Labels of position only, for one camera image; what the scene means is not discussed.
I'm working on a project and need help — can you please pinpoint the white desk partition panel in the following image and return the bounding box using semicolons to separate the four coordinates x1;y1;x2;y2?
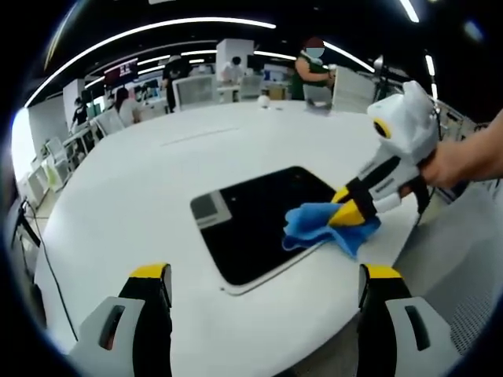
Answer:
172;75;218;112

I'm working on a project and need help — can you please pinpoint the straight ceiling light strip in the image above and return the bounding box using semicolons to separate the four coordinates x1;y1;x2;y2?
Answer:
398;0;420;23

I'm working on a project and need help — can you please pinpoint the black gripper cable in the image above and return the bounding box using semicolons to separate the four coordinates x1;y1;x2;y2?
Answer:
430;104;443;141

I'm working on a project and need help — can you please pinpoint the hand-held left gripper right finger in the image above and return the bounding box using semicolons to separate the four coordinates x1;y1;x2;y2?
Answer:
356;262;463;377

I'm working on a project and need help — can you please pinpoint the blue cleaning cloth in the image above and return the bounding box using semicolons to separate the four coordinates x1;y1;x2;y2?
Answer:
281;202;383;261

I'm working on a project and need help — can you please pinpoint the white upright panel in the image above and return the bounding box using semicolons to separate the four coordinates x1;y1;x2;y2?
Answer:
332;64;376;115

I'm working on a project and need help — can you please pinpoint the lamp on stand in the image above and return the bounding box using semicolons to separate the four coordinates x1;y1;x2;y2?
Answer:
373;54;406;100

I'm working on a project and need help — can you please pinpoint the black floor cable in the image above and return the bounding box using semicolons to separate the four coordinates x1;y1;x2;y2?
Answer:
22;199;79;341

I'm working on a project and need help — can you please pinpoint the long curved ceiling light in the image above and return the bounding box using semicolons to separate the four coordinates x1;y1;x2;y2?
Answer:
25;17;277;108

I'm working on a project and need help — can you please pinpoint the person's right hand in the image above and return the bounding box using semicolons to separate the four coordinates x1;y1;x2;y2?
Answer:
398;139;475;198

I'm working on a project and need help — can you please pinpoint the wall screen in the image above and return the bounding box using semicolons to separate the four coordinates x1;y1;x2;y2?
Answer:
103;57;140;86

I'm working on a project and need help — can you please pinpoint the grey mesh office chair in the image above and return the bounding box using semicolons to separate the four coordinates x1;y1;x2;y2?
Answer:
392;180;503;354

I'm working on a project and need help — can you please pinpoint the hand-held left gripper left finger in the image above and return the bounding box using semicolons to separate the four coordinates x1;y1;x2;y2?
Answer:
68;263;174;377

